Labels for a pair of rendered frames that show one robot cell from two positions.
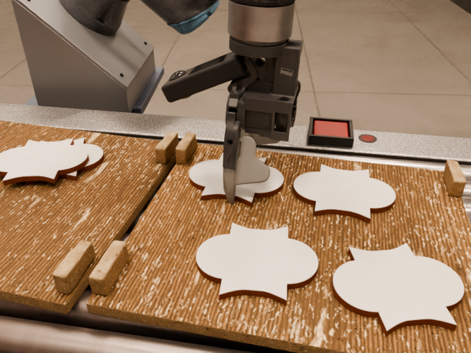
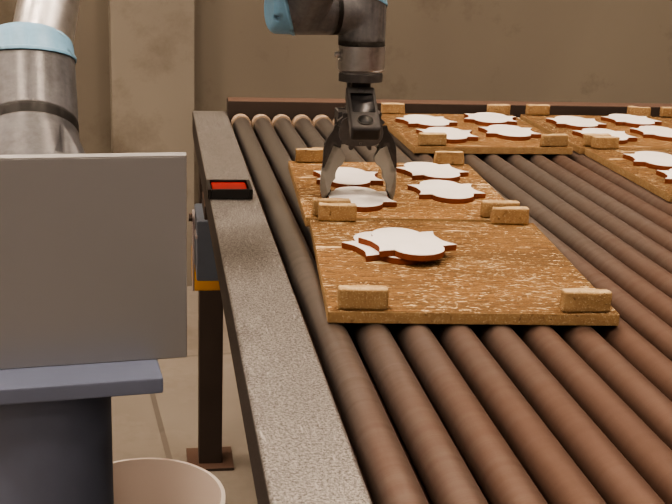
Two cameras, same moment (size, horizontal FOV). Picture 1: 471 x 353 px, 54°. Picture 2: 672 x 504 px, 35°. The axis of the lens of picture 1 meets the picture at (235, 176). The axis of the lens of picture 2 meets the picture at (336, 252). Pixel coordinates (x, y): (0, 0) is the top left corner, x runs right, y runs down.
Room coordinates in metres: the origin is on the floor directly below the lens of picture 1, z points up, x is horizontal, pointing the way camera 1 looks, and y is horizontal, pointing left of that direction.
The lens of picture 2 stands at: (1.14, 1.58, 1.36)
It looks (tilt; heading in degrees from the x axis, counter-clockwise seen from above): 17 degrees down; 250
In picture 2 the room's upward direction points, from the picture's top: 2 degrees clockwise
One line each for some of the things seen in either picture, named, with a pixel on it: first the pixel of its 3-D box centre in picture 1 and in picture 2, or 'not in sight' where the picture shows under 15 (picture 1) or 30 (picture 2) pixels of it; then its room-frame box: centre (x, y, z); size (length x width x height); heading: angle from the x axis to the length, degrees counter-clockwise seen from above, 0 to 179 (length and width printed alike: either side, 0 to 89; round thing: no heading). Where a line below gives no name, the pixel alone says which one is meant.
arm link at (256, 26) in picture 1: (261, 19); (359, 60); (0.55, -0.03, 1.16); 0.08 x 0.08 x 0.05
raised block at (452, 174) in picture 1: (454, 178); (310, 155); (0.54, -0.30, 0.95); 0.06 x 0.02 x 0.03; 167
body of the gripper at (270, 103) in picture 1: (261, 86); (358, 110); (0.54, -0.03, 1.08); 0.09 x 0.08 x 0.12; 77
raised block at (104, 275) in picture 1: (110, 267); (499, 209); (0.36, 0.13, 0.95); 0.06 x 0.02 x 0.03; 167
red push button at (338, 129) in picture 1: (330, 132); (229, 189); (0.73, -0.17, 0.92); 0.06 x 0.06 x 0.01; 80
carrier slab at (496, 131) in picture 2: not in sight; (467, 126); (0.07, -0.59, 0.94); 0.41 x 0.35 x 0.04; 80
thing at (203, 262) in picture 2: not in sight; (217, 243); (0.70, -0.37, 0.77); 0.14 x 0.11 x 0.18; 80
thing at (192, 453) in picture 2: not in sight; (210, 309); (0.59, -0.91, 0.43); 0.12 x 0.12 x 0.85; 80
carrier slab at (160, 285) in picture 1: (302, 230); (395, 191); (0.45, -0.08, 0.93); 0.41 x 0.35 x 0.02; 77
